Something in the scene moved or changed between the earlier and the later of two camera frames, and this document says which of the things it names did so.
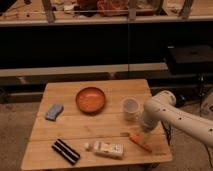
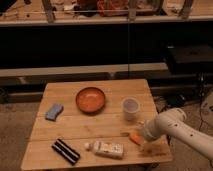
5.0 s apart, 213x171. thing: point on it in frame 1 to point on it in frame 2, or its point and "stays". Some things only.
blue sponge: [54, 111] stays
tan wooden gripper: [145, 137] to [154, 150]
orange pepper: [137, 139] stays
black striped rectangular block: [65, 152] stays
